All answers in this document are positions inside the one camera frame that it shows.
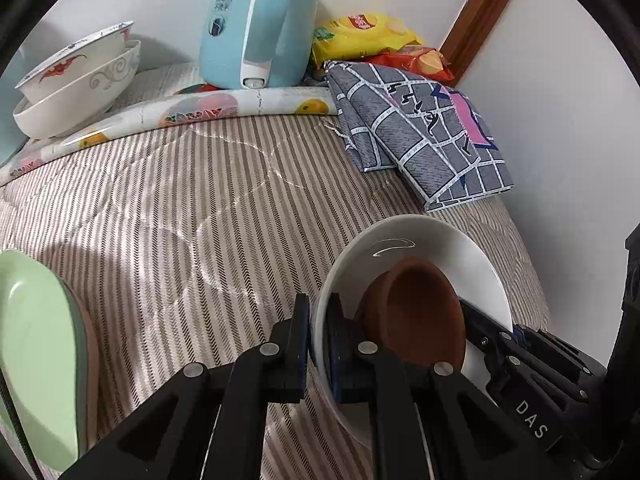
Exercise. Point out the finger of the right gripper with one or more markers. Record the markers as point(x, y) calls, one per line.
point(491, 338)
point(553, 351)

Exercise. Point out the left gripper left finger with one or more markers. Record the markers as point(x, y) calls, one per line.
point(208, 423)

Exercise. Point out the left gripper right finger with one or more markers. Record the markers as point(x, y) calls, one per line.
point(426, 423)

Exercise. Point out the white ceramic bowl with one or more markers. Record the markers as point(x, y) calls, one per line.
point(373, 252)

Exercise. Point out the brown small bowl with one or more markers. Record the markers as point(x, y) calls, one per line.
point(413, 310)

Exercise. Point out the green square plate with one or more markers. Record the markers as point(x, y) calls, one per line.
point(42, 356)

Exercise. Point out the striped quilted table cover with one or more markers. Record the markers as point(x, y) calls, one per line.
point(188, 243)

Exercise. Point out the grey checked folded cloth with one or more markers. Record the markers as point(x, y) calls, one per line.
point(431, 134)

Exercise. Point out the orange snack bag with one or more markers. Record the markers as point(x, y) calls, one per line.
point(421, 60)

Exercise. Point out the fruit print rolled mat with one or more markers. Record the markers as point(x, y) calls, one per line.
point(173, 111)

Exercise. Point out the yellow chips bag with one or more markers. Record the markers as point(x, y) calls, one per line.
point(359, 36)

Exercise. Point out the light blue thermos jug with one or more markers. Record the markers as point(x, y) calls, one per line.
point(11, 137)

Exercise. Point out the large white porcelain bowl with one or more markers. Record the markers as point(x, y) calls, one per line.
point(67, 109)

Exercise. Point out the light blue electric kettle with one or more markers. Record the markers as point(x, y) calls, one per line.
point(256, 44)

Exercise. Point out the brown wooden door frame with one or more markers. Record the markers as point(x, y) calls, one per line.
point(469, 32)

